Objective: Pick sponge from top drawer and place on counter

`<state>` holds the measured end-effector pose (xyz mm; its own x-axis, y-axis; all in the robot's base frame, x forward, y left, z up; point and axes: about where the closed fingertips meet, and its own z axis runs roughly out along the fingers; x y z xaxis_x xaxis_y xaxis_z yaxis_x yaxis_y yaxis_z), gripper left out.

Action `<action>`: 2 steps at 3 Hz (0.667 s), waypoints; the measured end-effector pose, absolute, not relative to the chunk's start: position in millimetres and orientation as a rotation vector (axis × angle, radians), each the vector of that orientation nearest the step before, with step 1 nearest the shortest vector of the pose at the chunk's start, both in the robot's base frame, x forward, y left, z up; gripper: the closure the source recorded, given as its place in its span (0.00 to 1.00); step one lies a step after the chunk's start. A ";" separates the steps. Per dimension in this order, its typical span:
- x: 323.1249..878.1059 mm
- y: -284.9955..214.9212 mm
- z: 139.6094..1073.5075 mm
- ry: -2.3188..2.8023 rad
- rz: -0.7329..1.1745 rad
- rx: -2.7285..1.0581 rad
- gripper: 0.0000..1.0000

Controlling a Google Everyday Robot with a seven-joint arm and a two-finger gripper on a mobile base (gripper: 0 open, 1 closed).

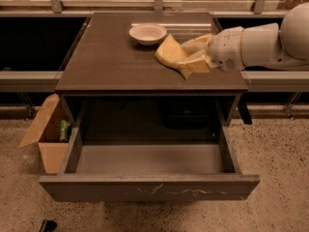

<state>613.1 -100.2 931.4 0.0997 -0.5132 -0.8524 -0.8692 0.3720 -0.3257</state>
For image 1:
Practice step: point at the open cardboard box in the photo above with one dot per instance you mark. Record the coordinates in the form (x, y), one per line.
(45, 132)

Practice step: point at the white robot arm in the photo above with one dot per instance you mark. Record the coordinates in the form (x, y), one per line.
(283, 46)

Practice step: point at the yellow sponge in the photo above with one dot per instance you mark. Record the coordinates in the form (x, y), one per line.
(170, 53)

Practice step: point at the white ceramic bowl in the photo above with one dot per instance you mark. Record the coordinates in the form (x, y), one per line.
(147, 33)

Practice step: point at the open grey top drawer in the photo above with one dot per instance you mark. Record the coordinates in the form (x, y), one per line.
(125, 152)

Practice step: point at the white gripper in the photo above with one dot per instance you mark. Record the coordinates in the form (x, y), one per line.
(226, 48)

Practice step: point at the small black floor object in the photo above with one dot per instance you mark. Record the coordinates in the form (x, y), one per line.
(48, 226)

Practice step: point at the green packet in box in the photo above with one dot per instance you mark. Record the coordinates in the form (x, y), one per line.
(65, 131)

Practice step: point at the dark brown cabinet counter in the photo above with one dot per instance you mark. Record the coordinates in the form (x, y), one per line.
(118, 93)

